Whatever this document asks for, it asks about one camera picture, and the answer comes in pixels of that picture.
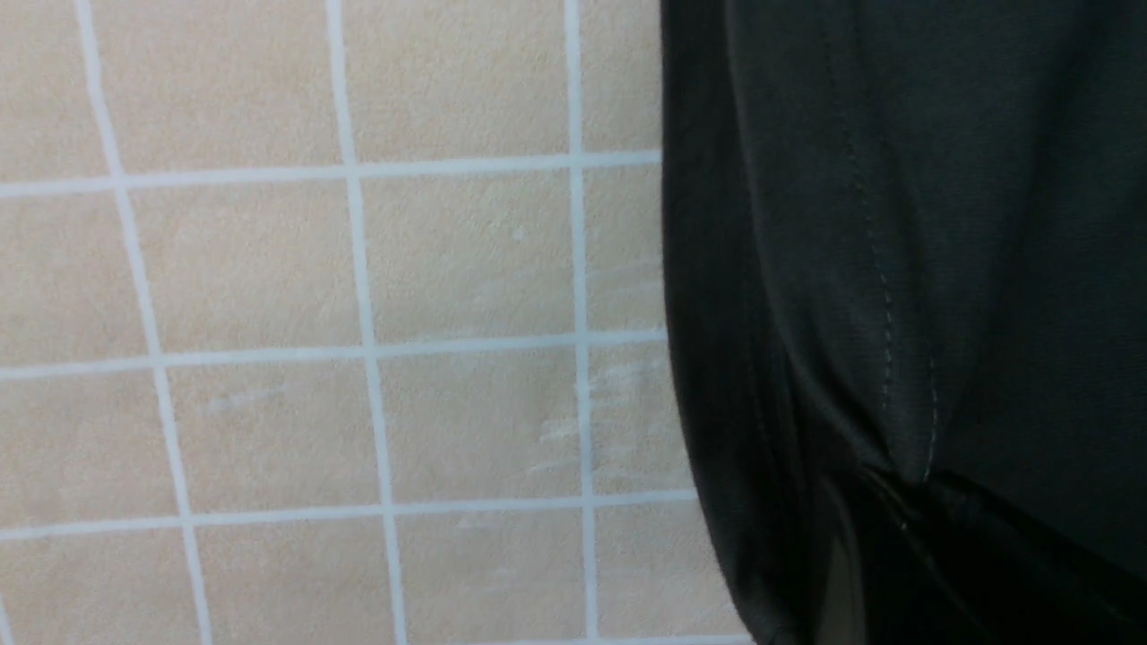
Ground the dark gray long-sleeved shirt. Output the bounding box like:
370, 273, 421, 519
660, 1, 1146, 644

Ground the beige checkered tablecloth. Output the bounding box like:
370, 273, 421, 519
1, 1, 749, 644

